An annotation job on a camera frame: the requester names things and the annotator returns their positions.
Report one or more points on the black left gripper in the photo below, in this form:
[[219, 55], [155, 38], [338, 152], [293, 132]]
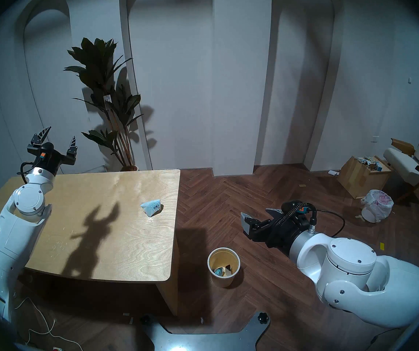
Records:
[[48, 160]]

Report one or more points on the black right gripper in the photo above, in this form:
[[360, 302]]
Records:
[[282, 231]]

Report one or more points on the teal clear plastic package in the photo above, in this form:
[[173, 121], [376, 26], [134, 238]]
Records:
[[218, 271]]

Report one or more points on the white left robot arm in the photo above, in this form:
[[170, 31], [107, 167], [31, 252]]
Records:
[[16, 226]]

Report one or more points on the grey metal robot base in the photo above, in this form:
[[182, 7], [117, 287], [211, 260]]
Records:
[[202, 341]]

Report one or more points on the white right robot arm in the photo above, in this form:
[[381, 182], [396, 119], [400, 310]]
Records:
[[359, 273]]

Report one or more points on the cream round trash bin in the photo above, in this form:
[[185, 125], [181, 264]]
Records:
[[224, 280]]

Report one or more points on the white bin with plastic bag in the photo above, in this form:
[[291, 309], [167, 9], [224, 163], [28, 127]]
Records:
[[375, 206]]

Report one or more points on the mixed trash pile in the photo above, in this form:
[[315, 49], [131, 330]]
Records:
[[368, 162]]

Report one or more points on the white plant label tag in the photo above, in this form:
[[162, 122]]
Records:
[[108, 102]]

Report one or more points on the tall green leafy plant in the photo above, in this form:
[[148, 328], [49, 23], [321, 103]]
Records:
[[98, 72]]

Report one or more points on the light wooden table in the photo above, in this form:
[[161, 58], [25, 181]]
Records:
[[122, 193]]

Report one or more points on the black base knob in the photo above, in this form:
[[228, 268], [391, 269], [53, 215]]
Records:
[[146, 321], [263, 317]]

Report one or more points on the open cardboard box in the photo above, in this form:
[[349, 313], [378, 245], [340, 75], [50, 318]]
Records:
[[353, 178]]

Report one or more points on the light blue tissue packet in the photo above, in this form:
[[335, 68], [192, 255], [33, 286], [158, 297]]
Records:
[[151, 207]]

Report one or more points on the white cushioned wooden armchair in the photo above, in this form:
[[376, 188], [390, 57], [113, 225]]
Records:
[[403, 163]]

